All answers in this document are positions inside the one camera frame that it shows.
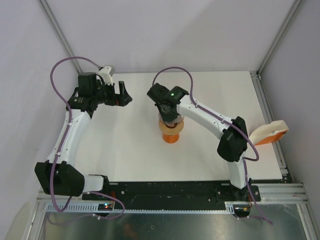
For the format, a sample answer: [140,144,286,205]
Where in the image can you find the grey slotted cable duct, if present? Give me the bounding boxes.
[44,201,237,215]

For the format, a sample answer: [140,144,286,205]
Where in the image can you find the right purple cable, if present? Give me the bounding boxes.
[151,66,274,225]

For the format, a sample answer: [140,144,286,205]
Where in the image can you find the aluminium frame post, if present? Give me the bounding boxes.
[257,0,303,76]
[37,0,83,75]

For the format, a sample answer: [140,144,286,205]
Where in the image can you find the purple cable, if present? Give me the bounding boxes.
[151,66,274,225]
[47,57,126,225]

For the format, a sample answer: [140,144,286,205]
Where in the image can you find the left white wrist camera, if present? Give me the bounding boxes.
[97,65,115,85]

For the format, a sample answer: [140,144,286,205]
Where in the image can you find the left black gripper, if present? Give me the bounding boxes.
[92,79,132,107]

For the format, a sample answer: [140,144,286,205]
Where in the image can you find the left aluminium frame post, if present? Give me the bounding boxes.
[37,0,83,75]

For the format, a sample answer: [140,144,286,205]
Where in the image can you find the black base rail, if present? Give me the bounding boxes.
[82,180,262,211]

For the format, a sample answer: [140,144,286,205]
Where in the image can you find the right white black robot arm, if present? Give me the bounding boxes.
[147,83,249,201]

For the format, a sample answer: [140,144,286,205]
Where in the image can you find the right aluminium frame post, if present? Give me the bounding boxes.
[257,0,303,76]

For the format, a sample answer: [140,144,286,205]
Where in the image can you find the orange glass flask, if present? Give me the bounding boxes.
[162,133,180,144]

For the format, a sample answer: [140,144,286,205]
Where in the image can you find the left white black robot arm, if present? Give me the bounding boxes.
[34,72,132,200]

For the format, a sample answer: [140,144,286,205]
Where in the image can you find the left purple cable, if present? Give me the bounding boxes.
[47,57,126,225]

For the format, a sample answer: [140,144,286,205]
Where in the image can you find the white orange box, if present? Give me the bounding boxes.
[249,120,289,146]

